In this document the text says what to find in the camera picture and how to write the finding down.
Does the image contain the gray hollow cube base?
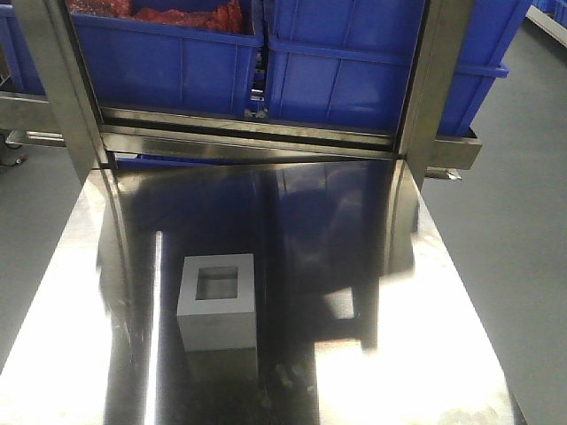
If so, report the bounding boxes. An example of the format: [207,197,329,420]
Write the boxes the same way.
[176,253,257,352]

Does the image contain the blue plastic bin right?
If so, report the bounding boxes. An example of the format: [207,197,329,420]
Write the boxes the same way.
[263,1,530,136]

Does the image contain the blue bin with red parts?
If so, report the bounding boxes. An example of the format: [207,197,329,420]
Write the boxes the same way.
[72,1,263,116]

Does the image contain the blue bin far left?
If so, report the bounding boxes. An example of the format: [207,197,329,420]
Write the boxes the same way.
[1,1,45,96]

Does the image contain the red mesh parts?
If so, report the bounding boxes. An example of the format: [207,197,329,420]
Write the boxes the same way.
[66,1,244,34]

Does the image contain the stainless steel rack frame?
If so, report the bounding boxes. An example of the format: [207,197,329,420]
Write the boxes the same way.
[1,1,473,185]

